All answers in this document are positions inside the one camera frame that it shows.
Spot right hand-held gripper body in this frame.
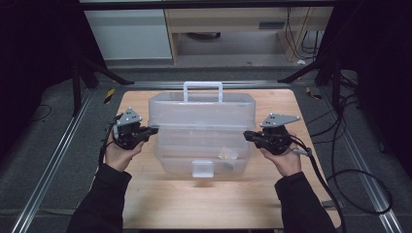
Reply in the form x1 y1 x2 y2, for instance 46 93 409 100
258 113 302 156

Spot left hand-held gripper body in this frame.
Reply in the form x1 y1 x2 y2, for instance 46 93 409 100
111 107 154 150

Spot translucent plastic storage box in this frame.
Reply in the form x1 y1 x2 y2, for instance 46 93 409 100
148 81 258 180

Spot person's right hand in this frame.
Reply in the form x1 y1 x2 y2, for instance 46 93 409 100
259 142 302 178

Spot person's left hand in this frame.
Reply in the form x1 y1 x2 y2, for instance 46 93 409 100
103 130 146 173

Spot small clear packet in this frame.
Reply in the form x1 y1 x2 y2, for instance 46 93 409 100
218 146 240 162

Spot yellow black striped floor tape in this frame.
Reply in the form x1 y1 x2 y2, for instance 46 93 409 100
103 87 117 105
305 85 324 101

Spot black metal stand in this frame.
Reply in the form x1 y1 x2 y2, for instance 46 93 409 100
277 57 345 115
70 53 136 117

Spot white cabinet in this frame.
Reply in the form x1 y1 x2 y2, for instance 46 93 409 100
84 9 173 61

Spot wooden desk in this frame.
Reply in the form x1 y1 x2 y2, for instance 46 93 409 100
163 6 334 64

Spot left hand-held gripper cable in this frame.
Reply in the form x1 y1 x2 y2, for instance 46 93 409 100
97 114 124 167

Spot hand-held gripper cable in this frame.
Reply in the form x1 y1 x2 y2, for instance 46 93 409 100
289 134 348 233
97 114 124 167

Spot black looped floor cable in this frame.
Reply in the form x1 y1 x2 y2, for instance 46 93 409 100
305 93 395 216

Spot right hand-held gripper cable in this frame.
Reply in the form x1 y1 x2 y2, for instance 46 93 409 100
289 134 348 233

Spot thin black floor cable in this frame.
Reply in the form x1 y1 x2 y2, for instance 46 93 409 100
30 103 53 123

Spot aluminium floor rail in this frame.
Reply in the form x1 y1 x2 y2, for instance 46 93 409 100
11 88 97 233
318 86 405 233

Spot black cables under desk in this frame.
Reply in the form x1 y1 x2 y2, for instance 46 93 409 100
284 7 326 61

